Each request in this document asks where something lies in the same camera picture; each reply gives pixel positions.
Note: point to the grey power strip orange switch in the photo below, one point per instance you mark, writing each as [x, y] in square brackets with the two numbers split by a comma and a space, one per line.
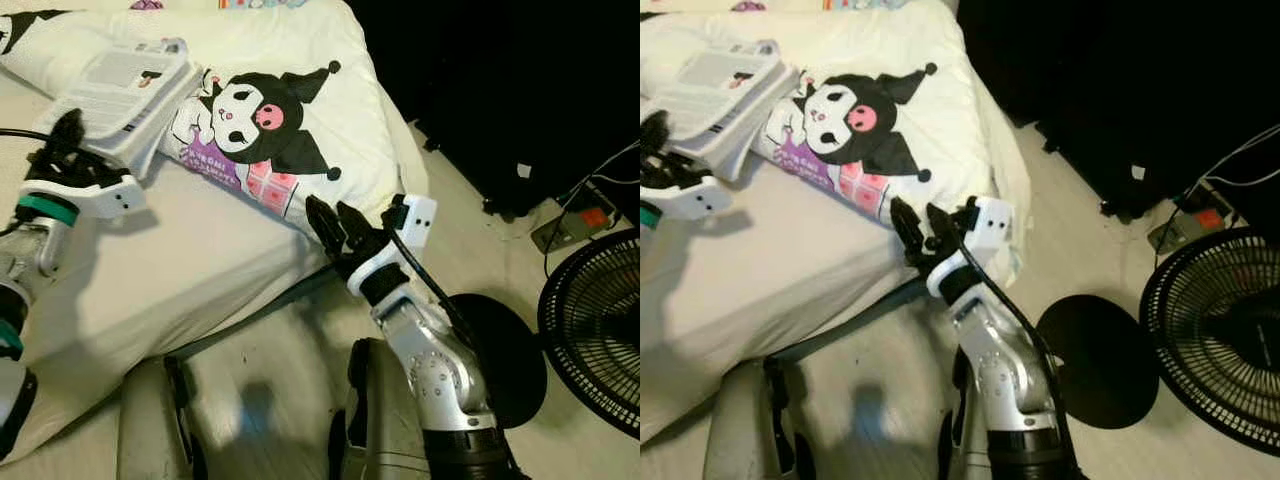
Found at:
[565, 228]
[1180, 232]

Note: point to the white paperback book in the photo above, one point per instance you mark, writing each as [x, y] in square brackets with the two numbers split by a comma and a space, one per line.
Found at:
[715, 85]
[120, 85]

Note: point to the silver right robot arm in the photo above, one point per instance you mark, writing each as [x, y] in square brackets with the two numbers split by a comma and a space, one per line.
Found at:
[1010, 380]
[440, 370]

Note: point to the black pedestal fan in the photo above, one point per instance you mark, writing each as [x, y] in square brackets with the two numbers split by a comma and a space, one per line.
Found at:
[600, 330]
[1210, 340]

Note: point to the silver robot leg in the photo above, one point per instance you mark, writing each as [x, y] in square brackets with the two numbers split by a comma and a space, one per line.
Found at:
[380, 430]
[960, 430]
[150, 420]
[745, 425]

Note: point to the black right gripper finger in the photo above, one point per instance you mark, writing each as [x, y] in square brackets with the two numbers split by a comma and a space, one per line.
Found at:
[912, 230]
[944, 228]
[328, 228]
[356, 228]

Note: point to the cream Kuromi print duvet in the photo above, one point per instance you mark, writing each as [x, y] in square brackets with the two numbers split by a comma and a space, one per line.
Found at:
[960, 50]
[330, 40]

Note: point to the silver right robot leg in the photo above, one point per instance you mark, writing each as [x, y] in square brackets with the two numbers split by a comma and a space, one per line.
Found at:
[380, 430]
[960, 430]

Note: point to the bed with beige sheet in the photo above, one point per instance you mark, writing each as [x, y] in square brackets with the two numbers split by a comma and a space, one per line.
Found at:
[780, 270]
[180, 260]

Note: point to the silver left robot leg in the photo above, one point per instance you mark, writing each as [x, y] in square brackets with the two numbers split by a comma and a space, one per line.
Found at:
[745, 425]
[150, 420]

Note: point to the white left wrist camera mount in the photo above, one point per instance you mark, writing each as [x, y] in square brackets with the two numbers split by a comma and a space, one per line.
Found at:
[95, 195]
[695, 198]

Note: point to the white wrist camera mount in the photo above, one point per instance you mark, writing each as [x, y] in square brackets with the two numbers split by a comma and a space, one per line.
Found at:
[695, 198]
[993, 222]
[415, 218]
[95, 195]

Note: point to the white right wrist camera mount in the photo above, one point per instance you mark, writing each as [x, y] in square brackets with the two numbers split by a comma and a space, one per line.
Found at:
[415, 218]
[993, 222]

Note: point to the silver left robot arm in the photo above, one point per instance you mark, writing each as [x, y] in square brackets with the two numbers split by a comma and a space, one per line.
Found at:
[35, 250]
[648, 215]

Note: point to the black cabinet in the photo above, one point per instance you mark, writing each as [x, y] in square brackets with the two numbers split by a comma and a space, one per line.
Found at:
[1120, 80]
[500, 80]

